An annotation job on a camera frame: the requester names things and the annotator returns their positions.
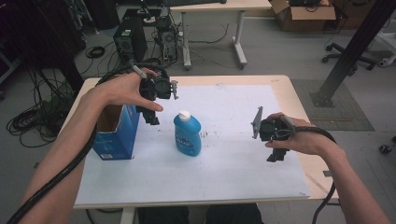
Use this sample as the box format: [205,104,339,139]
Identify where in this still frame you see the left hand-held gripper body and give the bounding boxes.
[138,75,180,102]

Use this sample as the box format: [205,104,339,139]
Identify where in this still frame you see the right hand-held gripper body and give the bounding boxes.
[250,105,295,143]

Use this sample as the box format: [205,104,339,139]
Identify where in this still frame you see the blue cardboard box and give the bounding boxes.
[92,104,141,161]

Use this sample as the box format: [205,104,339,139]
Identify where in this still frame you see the blue bottle with white cap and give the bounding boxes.
[173,109,203,158]

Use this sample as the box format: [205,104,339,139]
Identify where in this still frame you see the person's right hand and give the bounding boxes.
[264,111,336,157]

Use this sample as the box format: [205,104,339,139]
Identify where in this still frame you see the person's left hand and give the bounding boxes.
[91,67,164,113]

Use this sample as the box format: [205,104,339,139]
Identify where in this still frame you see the white paper table cover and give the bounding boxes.
[74,84,312,206]

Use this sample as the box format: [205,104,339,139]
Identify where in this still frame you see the open computer case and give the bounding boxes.
[154,14,179,64]

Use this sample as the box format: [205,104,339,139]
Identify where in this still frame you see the black computer tower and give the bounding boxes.
[112,16,149,64]

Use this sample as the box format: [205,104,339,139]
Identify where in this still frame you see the grey floor mat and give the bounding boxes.
[290,78,375,133]

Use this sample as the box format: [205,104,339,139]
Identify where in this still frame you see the person's legs in dark pants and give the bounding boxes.
[137,203,265,224]

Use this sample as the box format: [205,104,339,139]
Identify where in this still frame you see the white desk with metal legs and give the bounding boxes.
[169,0,274,71]

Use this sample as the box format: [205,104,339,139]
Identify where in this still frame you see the white table leg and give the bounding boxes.
[119,207,137,224]

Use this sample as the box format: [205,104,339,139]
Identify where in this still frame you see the black office chair base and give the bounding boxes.
[321,42,378,77]

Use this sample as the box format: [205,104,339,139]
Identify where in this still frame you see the brown cardboard box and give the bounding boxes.
[269,0,337,33]

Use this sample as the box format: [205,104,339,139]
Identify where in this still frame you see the black curtain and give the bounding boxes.
[0,0,88,94]

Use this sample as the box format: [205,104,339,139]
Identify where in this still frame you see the black sleeved right gripper cable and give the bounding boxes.
[293,125,340,224]

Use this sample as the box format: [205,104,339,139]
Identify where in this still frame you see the black sleeved gripper cable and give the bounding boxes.
[5,61,171,224]
[293,125,340,224]

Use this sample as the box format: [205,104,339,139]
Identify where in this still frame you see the small coiled black cable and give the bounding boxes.
[85,45,106,60]

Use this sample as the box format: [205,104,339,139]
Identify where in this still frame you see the black metal stand post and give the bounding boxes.
[308,0,396,108]

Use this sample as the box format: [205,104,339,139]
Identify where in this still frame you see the black sleeved left gripper cable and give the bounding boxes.
[5,61,171,224]

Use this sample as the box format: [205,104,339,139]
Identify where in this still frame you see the bundle of black floor cables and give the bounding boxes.
[5,66,78,148]

